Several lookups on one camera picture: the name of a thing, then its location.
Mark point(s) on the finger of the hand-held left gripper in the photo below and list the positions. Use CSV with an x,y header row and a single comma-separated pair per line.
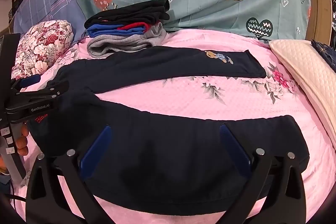
x,y
31,81
44,91

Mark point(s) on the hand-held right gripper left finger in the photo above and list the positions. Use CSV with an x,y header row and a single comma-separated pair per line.
x,y
95,154

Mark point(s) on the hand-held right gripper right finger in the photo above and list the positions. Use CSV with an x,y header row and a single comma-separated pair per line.
x,y
233,153

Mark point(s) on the navy pants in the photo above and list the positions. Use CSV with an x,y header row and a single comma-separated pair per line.
x,y
162,142

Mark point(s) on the person's left hand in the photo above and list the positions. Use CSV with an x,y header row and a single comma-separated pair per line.
x,y
23,141

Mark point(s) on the red floral pillow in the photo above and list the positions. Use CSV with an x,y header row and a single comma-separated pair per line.
x,y
42,45

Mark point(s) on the pink floral bed sheet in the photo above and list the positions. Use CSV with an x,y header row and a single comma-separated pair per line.
x,y
183,98

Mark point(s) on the blue folded garment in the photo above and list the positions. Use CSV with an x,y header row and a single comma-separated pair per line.
x,y
110,29

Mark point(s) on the grey folded garment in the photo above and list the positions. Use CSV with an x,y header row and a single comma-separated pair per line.
x,y
123,44

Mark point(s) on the cream quilted pillow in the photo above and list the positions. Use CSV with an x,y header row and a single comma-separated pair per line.
x,y
307,69

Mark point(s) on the red folded garment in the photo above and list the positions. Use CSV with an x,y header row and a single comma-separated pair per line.
x,y
136,26

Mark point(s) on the stack of folded clothes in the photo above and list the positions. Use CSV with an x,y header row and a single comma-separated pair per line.
x,y
131,12

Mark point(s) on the dark blue printed cloth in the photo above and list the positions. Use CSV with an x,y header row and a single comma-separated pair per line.
x,y
325,53

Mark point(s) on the wooden bed frame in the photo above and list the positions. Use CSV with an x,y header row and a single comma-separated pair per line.
x,y
320,3

